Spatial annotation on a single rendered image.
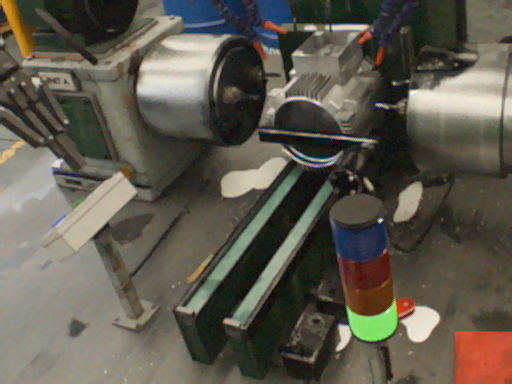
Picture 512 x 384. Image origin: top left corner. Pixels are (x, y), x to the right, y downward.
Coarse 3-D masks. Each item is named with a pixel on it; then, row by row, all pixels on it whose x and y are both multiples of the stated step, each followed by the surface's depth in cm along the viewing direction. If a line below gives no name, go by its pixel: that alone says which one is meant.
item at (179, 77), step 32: (160, 64) 137; (192, 64) 133; (224, 64) 135; (256, 64) 147; (160, 96) 136; (192, 96) 132; (224, 96) 135; (160, 128) 141; (192, 128) 136; (224, 128) 138; (256, 128) 149
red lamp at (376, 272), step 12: (336, 252) 74; (384, 252) 73; (348, 264) 72; (360, 264) 72; (372, 264) 72; (384, 264) 73; (348, 276) 74; (360, 276) 73; (372, 276) 73; (384, 276) 74; (360, 288) 74; (372, 288) 74
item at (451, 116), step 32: (416, 64) 114; (448, 64) 112; (480, 64) 110; (416, 96) 112; (448, 96) 110; (480, 96) 108; (416, 128) 113; (448, 128) 111; (480, 128) 108; (416, 160) 118; (448, 160) 115; (480, 160) 112
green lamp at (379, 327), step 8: (352, 312) 77; (392, 312) 78; (352, 320) 78; (360, 320) 77; (368, 320) 77; (376, 320) 77; (384, 320) 77; (392, 320) 78; (352, 328) 80; (360, 328) 78; (368, 328) 77; (376, 328) 77; (384, 328) 78; (392, 328) 79; (360, 336) 79; (368, 336) 78; (376, 336) 78; (384, 336) 78
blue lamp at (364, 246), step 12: (336, 228) 71; (372, 228) 70; (384, 228) 72; (336, 240) 72; (348, 240) 70; (360, 240) 70; (372, 240) 70; (384, 240) 72; (348, 252) 71; (360, 252) 71; (372, 252) 71
